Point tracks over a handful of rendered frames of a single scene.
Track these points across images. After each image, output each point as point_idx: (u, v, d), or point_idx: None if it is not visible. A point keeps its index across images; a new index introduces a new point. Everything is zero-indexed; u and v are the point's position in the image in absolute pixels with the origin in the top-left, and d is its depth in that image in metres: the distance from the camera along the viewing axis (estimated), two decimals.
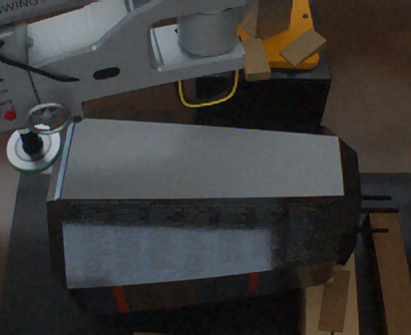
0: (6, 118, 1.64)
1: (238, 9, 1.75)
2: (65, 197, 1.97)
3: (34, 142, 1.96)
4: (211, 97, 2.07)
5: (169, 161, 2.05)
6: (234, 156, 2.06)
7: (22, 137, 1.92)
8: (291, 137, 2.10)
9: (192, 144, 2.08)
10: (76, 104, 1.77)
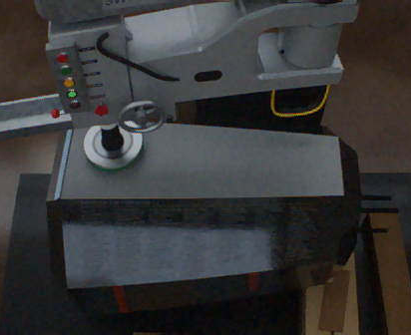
0: (97, 113, 1.64)
1: None
2: (65, 197, 1.97)
3: (116, 139, 1.96)
4: (299, 108, 2.04)
5: (169, 161, 2.05)
6: (234, 156, 2.06)
7: (104, 133, 1.93)
8: (291, 137, 2.10)
9: (192, 144, 2.08)
10: (170, 104, 1.77)
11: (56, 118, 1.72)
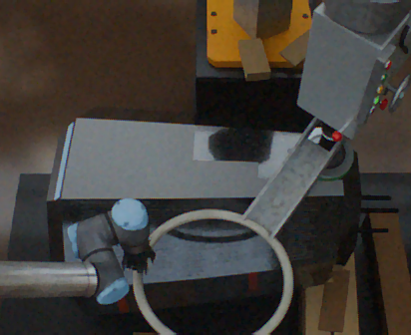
0: (383, 108, 1.65)
1: None
2: (65, 197, 1.97)
3: None
4: None
5: (169, 161, 2.05)
6: (234, 156, 2.06)
7: (332, 144, 1.94)
8: (291, 137, 2.10)
9: (192, 144, 2.08)
10: None
11: (340, 140, 1.68)
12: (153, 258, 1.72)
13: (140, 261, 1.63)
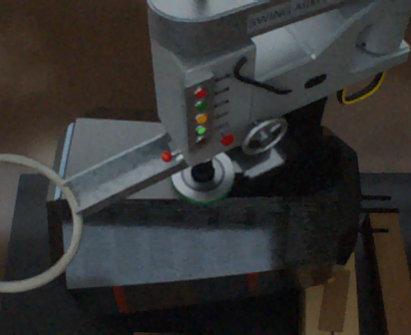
0: (224, 144, 1.58)
1: None
2: (65, 197, 1.97)
3: (211, 168, 1.91)
4: (360, 92, 2.09)
5: None
6: (234, 156, 2.06)
7: (201, 166, 1.87)
8: (291, 137, 2.10)
9: None
10: None
11: (170, 161, 1.64)
12: None
13: None
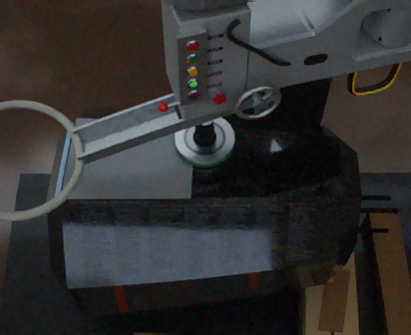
0: (215, 102, 1.66)
1: None
2: None
3: (211, 134, 2.00)
4: (372, 86, 2.10)
5: (169, 161, 2.05)
6: (234, 156, 2.06)
7: (201, 129, 1.97)
8: (291, 137, 2.10)
9: None
10: None
11: (165, 111, 1.73)
12: None
13: None
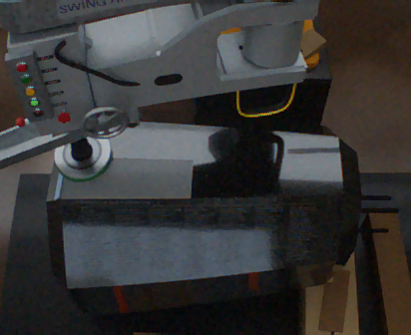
0: (60, 120, 1.63)
1: None
2: (65, 197, 1.97)
3: (84, 150, 1.98)
4: (266, 108, 2.04)
5: (169, 161, 2.05)
6: (234, 156, 2.06)
7: (72, 144, 1.94)
8: (291, 137, 2.10)
9: (192, 144, 2.08)
10: (133, 109, 1.76)
11: (22, 126, 1.70)
12: None
13: None
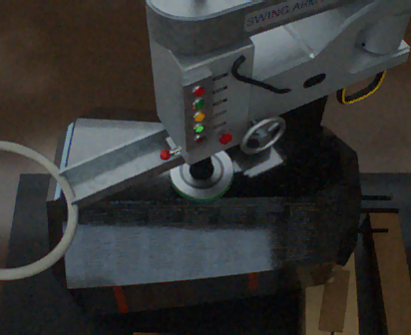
0: (222, 143, 1.58)
1: None
2: (65, 197, 1.97)
3: (209, 166, 1.90)
4: (360, 92, 2.09)
5: None
6: (234, 156, 2.06)
7: (200, 163, 1.87)
8: (291, 137, 2.10)
9: None
10: None
11: (168, 160, 1.64)
12: None
13: None
